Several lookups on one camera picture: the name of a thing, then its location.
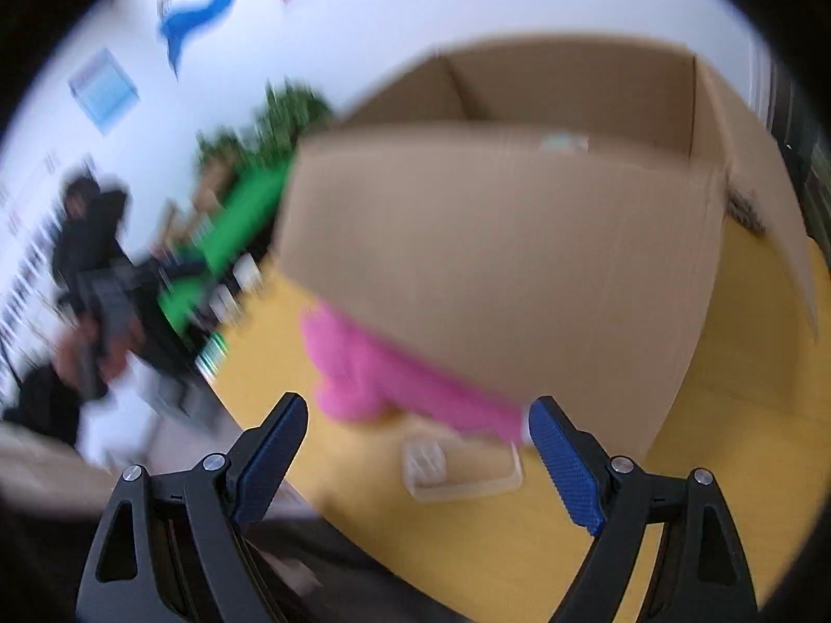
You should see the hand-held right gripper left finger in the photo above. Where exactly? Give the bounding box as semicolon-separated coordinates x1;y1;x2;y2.
76;392;309;623

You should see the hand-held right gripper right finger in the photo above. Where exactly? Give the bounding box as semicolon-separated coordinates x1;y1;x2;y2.
528;395;759;623

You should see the yellow desktop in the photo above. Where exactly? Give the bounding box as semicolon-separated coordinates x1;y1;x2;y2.
206;214;815;623

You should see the clear plastic tray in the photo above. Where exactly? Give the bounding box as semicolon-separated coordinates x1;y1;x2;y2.
401;438;524;505

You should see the pink plastic item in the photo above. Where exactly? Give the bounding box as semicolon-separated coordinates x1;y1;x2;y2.
300;304;528;450

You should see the white cup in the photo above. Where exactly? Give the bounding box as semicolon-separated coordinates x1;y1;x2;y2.
232;258;263;294

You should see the brown cardboard box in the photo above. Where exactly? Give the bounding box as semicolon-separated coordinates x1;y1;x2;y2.
271;34;822;468

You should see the green chair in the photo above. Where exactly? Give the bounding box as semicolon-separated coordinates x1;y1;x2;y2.
157;161;296;342

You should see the green potted plant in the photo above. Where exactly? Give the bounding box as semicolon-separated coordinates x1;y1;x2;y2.
196;79;333;166

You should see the light blue wall poster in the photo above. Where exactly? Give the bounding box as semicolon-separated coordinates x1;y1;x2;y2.
66;47;142;137

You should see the blue wave wall decoration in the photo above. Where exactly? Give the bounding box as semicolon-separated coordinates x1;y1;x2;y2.
157;0;261;75

